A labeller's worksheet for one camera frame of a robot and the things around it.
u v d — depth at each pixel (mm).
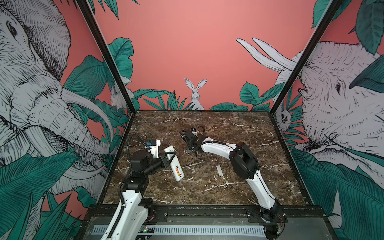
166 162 682
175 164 742
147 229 702
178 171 747
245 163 565
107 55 860
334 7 687
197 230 701
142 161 584
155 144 695
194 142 744
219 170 885
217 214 752
